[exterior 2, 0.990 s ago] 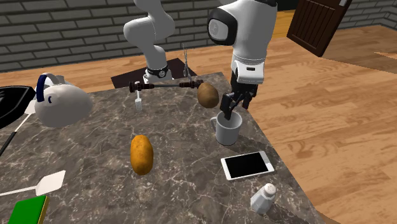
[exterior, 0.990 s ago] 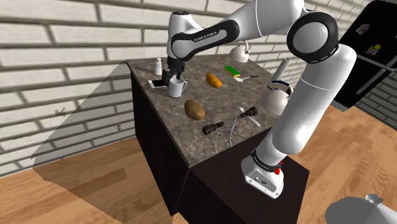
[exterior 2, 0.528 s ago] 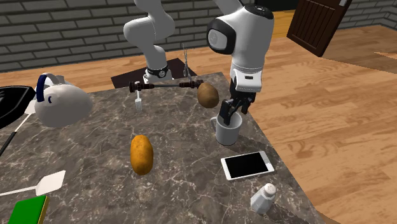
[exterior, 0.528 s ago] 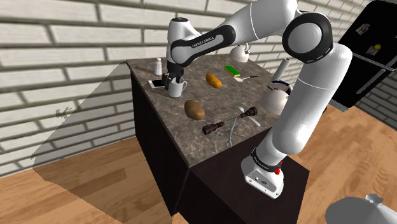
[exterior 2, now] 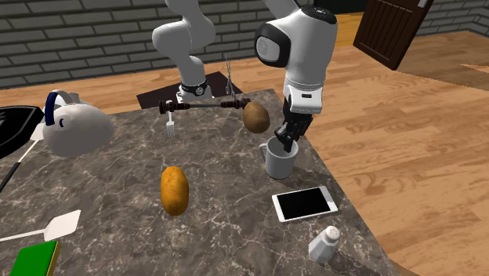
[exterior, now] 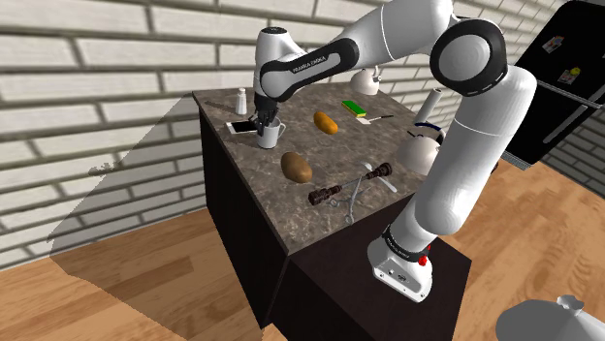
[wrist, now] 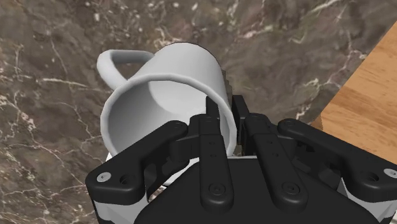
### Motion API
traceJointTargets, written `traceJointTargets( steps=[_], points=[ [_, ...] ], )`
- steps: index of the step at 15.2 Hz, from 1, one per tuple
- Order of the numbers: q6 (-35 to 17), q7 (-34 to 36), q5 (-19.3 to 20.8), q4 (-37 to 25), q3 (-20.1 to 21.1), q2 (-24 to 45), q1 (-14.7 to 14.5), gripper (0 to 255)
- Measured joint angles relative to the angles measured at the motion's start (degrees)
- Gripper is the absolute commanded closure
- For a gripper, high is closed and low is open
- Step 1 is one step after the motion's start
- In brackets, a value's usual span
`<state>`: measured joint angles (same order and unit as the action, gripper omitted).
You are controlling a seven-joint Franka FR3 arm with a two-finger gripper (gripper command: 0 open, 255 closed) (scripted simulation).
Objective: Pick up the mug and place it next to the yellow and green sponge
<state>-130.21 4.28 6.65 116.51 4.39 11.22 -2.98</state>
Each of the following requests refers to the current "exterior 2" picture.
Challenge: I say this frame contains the dark brown wooden door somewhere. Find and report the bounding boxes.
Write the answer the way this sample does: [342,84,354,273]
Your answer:
[353,0,435,71]

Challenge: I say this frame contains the white mug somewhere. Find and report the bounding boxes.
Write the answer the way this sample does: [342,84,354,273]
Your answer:
[259,135,299,180]

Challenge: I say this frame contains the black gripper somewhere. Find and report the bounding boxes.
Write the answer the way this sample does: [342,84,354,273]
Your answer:
[273,96,314,154]

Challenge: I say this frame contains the white kettle with blue handle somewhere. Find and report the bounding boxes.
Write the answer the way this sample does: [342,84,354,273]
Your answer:
[41,89,115,158]

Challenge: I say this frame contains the white spatula with black handle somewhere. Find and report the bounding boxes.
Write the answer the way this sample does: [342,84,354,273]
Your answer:
[0,122,45,193]

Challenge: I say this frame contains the green book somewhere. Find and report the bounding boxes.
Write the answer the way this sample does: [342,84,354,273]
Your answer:
[9,240,62,276]

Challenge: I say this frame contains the thin metal tongs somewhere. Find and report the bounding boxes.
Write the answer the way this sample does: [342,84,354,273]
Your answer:
[224,53,236,97]

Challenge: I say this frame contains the orange-brown potato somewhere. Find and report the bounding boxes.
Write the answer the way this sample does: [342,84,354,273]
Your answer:
[160,165,190,217]

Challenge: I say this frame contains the black pan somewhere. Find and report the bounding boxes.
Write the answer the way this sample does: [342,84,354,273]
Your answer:
[0,105,45,160]

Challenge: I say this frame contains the silver fork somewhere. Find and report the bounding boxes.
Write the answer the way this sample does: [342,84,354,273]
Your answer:
[165,110,176,141]

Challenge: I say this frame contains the white tablet with black screen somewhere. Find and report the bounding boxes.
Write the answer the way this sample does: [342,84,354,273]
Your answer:
[271,185,339,223]

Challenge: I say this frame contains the dark rod-shaped kitchen tool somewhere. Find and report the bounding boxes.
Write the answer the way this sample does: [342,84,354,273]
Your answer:
[158,98,252,114]

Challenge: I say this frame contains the dull brown potato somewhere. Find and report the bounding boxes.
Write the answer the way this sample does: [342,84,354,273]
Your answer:
[242,100,271,134]

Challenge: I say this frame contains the white salt shaker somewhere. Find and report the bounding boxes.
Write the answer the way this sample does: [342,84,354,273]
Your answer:
[308,225,342,265]

